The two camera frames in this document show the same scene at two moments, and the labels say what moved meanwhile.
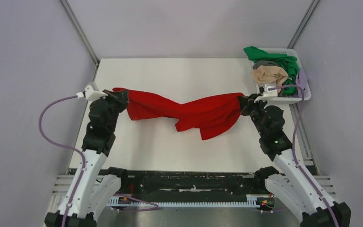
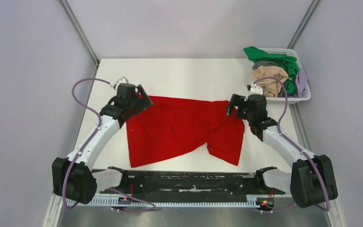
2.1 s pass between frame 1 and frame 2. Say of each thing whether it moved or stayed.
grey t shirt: stayed
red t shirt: moved
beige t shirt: stayed
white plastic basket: stayed
